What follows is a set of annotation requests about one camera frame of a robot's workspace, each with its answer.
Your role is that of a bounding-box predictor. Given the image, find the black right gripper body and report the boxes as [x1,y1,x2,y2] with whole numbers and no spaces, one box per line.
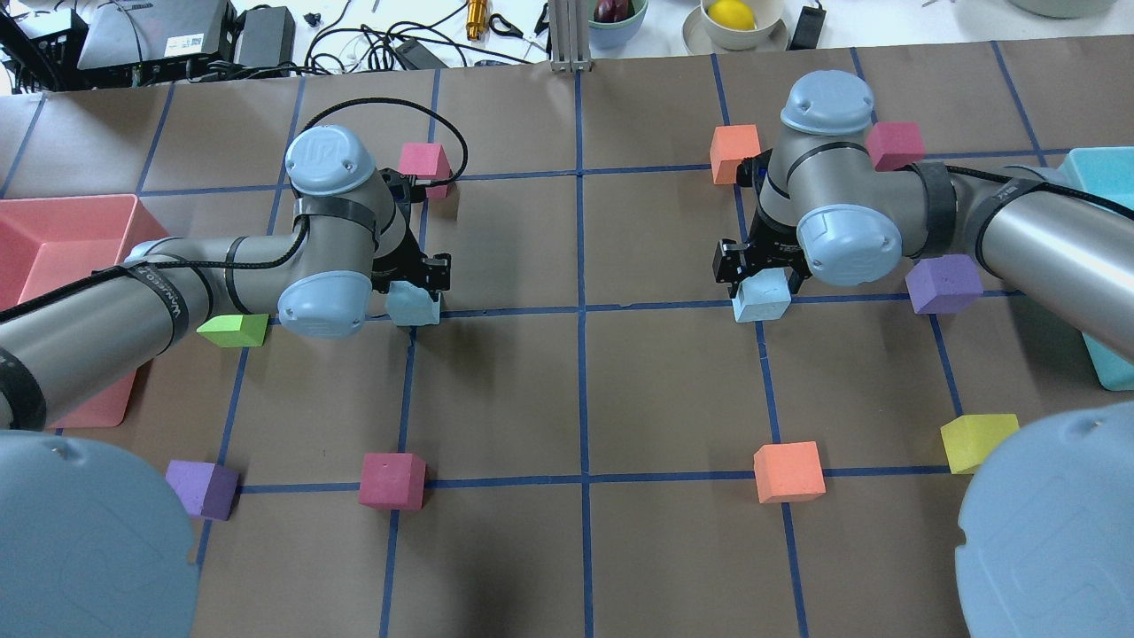
[714,159,812,299]

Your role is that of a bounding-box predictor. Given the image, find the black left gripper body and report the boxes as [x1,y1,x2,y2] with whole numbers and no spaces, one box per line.
[371,168,451,295]

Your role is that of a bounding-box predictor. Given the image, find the light blue foam block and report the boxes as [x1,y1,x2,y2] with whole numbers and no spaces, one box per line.
[733,269,792,323]
[384,280,442,327]

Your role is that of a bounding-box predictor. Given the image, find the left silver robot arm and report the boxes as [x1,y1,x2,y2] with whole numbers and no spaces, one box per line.
[1,125,451,637]

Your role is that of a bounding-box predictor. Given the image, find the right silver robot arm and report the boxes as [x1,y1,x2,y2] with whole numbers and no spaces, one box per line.
[710,70,1131,637]

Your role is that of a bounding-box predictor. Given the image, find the pink foam block far left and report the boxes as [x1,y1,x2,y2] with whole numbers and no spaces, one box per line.
[398,143,454,203]

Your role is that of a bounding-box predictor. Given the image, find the pink foam block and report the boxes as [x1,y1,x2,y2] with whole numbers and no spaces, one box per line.
[398,143,454,203]
[357,453,428,511]
[864,121,925,171]

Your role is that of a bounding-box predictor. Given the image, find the orange foam block far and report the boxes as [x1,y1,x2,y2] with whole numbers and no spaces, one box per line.
[710,122,763,185]

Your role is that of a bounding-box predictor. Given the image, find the orange foam block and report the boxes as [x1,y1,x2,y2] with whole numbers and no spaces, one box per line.
[753,441,827,504]
[710,122,763,185]

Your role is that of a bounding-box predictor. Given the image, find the pink foam block right far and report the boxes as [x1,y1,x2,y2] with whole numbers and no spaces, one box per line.
[864,121,925,171]

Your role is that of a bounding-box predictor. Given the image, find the purple foam block right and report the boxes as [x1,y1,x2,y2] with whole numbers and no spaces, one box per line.
[905,254,984,315]

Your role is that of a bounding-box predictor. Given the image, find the purple foam block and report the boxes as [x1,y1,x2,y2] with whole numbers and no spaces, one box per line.
[905,254,984,315]
[166,459,240,521]

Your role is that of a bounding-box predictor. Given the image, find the green foam block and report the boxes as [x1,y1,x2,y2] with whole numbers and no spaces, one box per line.
[196,314,270,348]

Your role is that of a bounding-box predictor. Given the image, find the pink foam block near left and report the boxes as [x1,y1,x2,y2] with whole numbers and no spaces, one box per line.
[357,453,428,511]

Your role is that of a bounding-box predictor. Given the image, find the beige bowl with lemon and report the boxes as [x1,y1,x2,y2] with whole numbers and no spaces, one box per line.
[699,1,788,51]

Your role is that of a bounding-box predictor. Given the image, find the orange foam block near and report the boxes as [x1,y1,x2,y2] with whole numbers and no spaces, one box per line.
[753,441,827,504]

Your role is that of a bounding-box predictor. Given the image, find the scissors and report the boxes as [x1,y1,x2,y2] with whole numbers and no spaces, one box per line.
[486,12,525,39]

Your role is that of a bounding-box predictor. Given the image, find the black power adapter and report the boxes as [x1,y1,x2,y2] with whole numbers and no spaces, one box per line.
[234,5,295,68]

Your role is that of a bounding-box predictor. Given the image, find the green bowl with fruit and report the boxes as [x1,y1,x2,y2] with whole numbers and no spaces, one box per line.
[587,0,649,50]

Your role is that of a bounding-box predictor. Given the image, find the yellow foam block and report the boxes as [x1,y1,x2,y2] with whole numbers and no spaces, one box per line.
[939,412,1019,475]

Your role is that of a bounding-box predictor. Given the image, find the purple foam block left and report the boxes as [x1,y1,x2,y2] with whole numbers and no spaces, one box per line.
[166,459,240,521]

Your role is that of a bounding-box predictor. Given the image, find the teal plastic tray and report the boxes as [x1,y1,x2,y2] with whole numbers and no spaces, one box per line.
[1059,147,1134,392]

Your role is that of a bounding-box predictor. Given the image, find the black computer box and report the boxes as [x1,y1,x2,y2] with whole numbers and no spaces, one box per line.
[77,1,237,74]

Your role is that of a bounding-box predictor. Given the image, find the pink plastic tray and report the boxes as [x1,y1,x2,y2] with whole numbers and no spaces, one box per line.
[3,194,191,431]

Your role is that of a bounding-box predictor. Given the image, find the aluminium frame post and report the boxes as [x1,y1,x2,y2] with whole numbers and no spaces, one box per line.
[547,0,593,73]

